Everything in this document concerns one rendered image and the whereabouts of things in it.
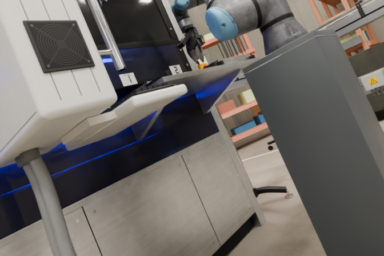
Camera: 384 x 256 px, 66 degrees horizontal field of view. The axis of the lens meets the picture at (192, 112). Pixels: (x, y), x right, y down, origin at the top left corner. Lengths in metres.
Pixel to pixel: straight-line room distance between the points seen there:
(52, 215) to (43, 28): 0.49
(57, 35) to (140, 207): 0.83
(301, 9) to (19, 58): 8.34
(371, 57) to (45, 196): 3.00
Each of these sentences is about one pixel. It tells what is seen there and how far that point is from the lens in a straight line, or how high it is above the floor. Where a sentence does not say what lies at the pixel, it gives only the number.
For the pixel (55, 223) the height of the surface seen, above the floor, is 0.59.
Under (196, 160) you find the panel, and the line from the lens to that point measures 1.56.
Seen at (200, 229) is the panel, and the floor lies 0.22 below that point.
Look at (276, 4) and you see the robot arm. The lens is 1.03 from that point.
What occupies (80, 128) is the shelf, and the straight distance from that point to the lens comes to 0.79.
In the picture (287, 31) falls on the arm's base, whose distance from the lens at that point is 1.00.
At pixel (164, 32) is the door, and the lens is 1.80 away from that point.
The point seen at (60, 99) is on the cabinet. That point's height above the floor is 0.83.
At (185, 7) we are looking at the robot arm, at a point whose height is 1.26.
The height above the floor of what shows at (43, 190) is 0.68.
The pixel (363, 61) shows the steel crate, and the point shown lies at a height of 0.62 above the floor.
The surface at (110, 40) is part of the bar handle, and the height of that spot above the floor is 0.96.
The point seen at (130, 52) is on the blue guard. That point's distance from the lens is 1.55.
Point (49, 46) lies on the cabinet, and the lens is 0.68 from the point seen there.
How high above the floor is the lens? 0.67
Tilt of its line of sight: 3 degrees up
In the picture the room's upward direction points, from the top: 24 degrees counter-clockwise
